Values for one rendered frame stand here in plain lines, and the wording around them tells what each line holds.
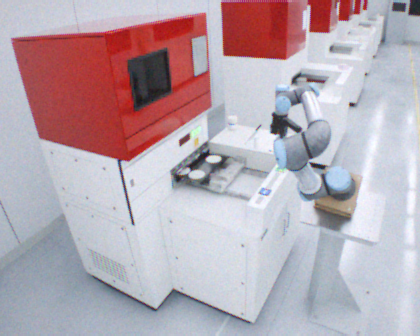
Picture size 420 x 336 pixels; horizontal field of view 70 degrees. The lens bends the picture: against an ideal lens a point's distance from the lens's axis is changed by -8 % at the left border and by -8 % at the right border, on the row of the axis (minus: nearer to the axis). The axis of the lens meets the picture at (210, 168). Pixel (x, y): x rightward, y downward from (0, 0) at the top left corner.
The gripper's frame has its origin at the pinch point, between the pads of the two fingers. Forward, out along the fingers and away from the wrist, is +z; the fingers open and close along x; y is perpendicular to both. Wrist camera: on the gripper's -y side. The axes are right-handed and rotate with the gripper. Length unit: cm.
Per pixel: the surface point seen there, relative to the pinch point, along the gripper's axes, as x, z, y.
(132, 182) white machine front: 62, 3, 58
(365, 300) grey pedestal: -7, 109, -67
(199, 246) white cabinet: 46, 49, 32
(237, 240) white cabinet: 46, 35, 7
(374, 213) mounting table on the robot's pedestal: 1, 29, -56
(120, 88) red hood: 62, -47, 54
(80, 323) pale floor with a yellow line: 99, 111, 103
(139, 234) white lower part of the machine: 65, 36, 59
